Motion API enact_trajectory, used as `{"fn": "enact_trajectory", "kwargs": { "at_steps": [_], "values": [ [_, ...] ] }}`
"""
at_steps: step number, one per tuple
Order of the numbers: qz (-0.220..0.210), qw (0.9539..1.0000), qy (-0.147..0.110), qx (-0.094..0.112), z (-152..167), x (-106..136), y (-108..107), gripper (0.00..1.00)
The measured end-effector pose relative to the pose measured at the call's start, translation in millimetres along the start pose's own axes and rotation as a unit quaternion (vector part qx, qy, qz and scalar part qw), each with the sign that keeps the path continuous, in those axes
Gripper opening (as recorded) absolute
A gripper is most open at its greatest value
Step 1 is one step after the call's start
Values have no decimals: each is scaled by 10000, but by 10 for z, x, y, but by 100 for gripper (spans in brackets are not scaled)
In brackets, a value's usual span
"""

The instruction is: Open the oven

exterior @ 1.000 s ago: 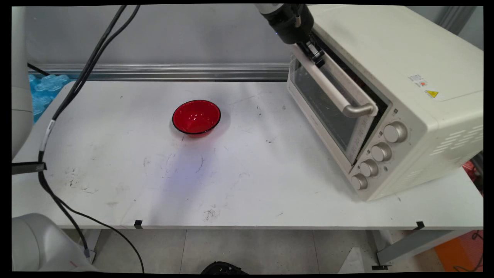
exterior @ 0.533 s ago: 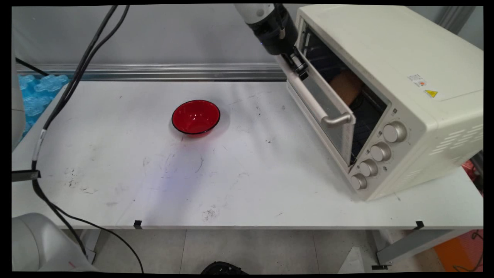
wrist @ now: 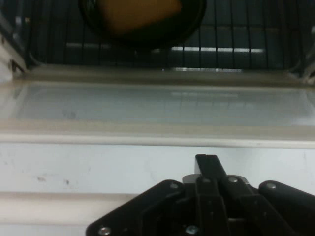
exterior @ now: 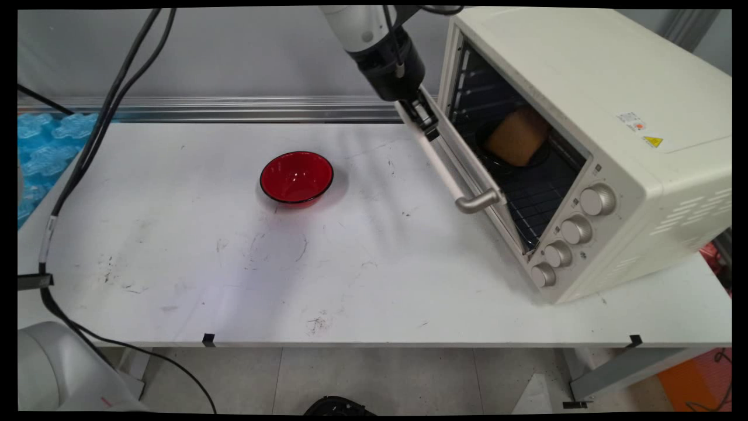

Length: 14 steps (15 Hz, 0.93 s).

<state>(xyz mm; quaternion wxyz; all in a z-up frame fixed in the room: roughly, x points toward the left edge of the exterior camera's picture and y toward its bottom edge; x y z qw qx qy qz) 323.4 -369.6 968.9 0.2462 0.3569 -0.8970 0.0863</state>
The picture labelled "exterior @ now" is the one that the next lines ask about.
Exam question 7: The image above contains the largest silver oven knob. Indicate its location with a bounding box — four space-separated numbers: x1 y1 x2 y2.
579 184 618 218

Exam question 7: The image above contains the orange floor mat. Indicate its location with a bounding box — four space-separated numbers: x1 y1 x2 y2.
657 350 732 413

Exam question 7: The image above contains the aluminium rail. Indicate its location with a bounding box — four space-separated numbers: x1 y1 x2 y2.
18 96 405 124

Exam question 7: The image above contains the red bowl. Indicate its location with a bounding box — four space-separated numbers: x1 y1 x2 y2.
259 150 335 207

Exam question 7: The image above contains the black thick cable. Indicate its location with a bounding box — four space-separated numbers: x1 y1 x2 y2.
49 7 178 218

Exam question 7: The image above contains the white label sticker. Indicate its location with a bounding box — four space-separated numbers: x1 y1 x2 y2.
617 111 647 133

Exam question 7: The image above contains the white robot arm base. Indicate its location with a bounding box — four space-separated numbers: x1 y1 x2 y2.
18 320 148 413

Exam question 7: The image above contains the brown bread loaf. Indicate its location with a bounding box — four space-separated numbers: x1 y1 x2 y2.
484 107 550 168

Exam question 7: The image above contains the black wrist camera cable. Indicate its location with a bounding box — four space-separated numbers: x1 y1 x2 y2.
382 6 465 79

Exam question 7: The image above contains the black wire oven rack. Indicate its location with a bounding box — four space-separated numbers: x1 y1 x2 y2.
460 117 587 252

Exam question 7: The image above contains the grey table leg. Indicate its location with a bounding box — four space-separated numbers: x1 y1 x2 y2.
569 347 709 404

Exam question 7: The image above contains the grey aluminium post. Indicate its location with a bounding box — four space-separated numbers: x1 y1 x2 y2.
665 8 723 54

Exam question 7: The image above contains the blue bubble mat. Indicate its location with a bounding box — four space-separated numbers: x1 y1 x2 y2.
18 112 101 226

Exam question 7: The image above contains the white table leg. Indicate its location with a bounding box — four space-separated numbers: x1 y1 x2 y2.
116 347 154 401

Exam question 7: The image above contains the thin black cable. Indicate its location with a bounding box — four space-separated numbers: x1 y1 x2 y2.
18 84 75 115

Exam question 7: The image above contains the white bar door handle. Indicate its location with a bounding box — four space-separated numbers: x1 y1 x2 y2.
395 88 530 256

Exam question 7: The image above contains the black cable with grey label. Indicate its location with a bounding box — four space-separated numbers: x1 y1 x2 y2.
37 7 218 416

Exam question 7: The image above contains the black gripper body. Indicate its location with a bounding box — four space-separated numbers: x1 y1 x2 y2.
349 29 427 103

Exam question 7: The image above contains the red object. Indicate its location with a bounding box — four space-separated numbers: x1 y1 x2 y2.
700 242 726 277

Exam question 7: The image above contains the black round object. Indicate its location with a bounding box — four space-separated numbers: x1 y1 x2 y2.
303 396 376 416

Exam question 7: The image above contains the black round plate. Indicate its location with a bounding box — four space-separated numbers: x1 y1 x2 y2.
474 119 553 177

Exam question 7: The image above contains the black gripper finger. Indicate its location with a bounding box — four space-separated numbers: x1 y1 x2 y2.
397 98 432 133
416 87 441 143

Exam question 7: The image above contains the cream toaster oven body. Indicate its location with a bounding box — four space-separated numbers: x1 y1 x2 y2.
438 7 732 305

